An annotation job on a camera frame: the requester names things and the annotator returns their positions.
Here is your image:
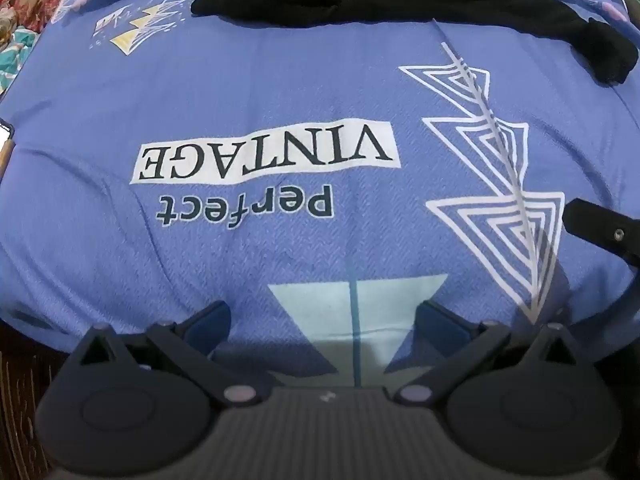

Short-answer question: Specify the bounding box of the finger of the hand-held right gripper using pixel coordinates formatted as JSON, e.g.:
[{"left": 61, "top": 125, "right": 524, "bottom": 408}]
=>
[{"left": 562, "top": 198, "right": 640, "bottom": 264}]

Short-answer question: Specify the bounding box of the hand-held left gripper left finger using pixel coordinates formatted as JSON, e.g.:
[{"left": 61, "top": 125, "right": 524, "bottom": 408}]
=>
[{"left": 66, "top": 301, "right": 264, "bottom": 407}]

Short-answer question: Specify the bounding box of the smartphone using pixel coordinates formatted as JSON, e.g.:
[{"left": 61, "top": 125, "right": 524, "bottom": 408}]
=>
[{"left": 0, "top": 119, "right": 17, "bottom": 184}]

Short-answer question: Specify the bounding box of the teal patterned cloth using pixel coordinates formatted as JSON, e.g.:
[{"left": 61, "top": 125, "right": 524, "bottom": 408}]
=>
[{"left": 0, "top": 26, "right": 42, "bottom": 97}]

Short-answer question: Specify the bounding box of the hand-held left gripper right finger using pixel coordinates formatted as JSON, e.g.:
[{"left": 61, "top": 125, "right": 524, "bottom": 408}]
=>
[{"left": 394, "top": 301, "right": 587, "bottom": 407}]

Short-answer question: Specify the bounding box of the blue printed bedsheet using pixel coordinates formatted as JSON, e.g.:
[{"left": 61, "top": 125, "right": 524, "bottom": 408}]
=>
[{"left": 0, "top": 0, "right": 640, "bottom": 392}]

